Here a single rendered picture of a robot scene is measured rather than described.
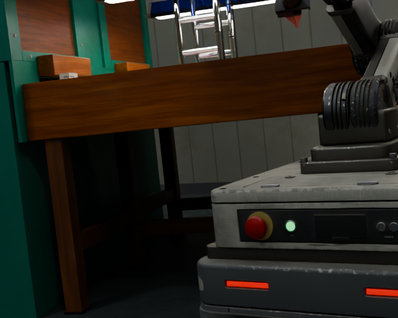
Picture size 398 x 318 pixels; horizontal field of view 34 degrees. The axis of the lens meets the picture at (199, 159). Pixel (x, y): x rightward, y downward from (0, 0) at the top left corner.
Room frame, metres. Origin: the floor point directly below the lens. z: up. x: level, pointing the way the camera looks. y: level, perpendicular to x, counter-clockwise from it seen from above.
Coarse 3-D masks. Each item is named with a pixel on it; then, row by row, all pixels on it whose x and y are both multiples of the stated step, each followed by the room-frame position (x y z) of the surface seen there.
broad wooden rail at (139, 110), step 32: (192, 64) 1.94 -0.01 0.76; (224, 64) 1.91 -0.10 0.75; (256, 64) 1.89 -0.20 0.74; (288, 64) 1.86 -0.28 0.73; (320, 64) 1.84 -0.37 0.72; (352, 64) 1.82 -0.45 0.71; (32, 96) 2.08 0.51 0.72; (64, 96) 2.05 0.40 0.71; (96, 96) 2.03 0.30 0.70; (128, 96) 2.00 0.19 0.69; (160, 96) 1.97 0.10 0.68; (192, 96) 1.94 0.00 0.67; (224, 96) 1.92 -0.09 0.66; (256, 96) 1.89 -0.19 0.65; (288, 96) 1.87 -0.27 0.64; (320, 96) 1.84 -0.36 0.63; (32, 128) 2.09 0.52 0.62; (64, 128) 2.06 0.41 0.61; (96, 128) 2.03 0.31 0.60; (128, 128) 2.00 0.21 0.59; (160, 128) 1.98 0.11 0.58
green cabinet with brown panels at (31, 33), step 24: (0, 0) 2.06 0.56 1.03; (24, 0) 2.20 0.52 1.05; (48, 0) 2.37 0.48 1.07; (72, 0) 2.53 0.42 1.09; (144, 0) 3.35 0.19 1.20; (0, 24) 2.06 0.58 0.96; (24, 24) 2.18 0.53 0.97; (48, 24) 2.35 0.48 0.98; (72, 24) 2.53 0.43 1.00; (96, 24) 2.75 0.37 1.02; (120, 24) 3.02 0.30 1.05; (144, 24) 3.31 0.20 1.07; (0, 48) 2.07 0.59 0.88; (24, 48) 2.16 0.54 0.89; (48, 48) 2.33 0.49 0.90; (72, 48) 2.51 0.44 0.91; (96, 48) 2.72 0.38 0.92; (120, 48) 2.99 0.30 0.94; (144, 48) 3.30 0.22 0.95
